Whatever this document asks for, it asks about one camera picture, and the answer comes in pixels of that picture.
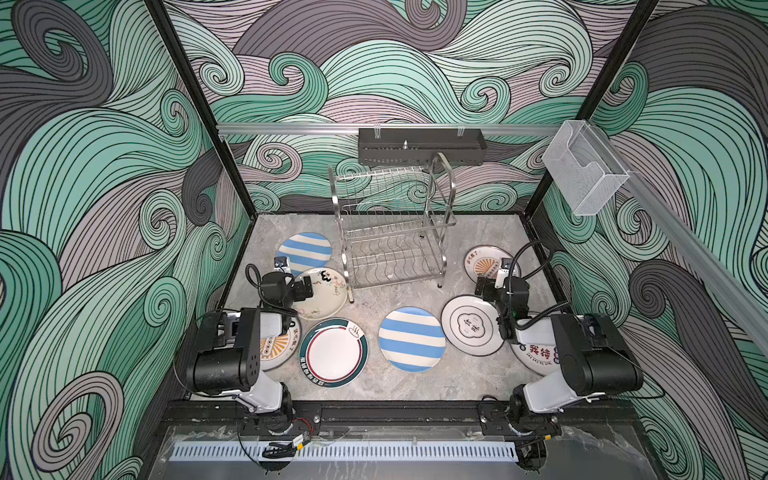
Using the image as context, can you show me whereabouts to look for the aluminium wall rail back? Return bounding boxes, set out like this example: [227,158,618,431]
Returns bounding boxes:
[216,122,560,137]

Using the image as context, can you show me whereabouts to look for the white plate red characters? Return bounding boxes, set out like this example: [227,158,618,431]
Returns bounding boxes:
[510,334,560,376]

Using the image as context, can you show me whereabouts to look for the clear acrylic wall box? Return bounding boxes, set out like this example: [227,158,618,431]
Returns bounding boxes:
[542,120,629,217]

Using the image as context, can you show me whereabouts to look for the black perforated wall shelf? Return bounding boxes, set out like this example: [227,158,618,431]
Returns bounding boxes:
[357,129,488,167]

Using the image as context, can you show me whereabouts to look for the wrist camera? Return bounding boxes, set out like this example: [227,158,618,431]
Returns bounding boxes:
[273,256,290,271]
[494,258,515,289]

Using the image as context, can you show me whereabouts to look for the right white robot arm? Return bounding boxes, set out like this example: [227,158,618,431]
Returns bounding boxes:
[475,275,644,437]

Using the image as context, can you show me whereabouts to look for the green rimmed white plate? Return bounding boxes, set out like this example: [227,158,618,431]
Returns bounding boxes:
[299,318,369,388]

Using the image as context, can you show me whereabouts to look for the blue striped plate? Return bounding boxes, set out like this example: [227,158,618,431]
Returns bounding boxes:
[378,306,447,373]
[277,232,333,276]

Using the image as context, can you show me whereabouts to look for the steel wire dish rack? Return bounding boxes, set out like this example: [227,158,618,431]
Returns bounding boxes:
[329,152,457,304]

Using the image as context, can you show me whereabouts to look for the right black corrugated cable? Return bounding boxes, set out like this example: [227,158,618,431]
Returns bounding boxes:
[507,239,554,283]

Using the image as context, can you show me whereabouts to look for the orange sun plate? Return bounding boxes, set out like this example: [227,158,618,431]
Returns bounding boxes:
[463,245,513,283]
[260,319,302,371]

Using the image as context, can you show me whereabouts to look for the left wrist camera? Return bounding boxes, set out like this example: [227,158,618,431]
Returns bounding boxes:
[273,256,290,271]

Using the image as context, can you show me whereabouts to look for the aluminium wall rail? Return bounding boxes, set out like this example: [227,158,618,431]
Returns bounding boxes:
[596,128,767,353]
[216,122,560,137]

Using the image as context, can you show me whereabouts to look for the aluminium wall rail right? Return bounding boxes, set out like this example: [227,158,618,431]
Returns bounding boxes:
[596,128,767,353]

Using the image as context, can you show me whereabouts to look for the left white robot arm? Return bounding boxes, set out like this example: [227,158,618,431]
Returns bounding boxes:
[173,264,314,431]

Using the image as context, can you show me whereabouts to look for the white plate cloud emblem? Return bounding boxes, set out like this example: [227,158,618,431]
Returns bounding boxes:
[440,295,505,357]

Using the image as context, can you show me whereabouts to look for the white slotted cable duct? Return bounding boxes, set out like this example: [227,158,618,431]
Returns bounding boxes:
[169,440,518,463]

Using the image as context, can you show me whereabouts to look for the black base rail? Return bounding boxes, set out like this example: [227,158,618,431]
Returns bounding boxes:
[161,398,637,428]

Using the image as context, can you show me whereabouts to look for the white plate black squiggle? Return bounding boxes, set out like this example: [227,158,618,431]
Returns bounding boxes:
[293,268,348,321]

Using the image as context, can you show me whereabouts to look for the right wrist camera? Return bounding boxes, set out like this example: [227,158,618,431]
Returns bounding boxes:
[494,258,515,289]

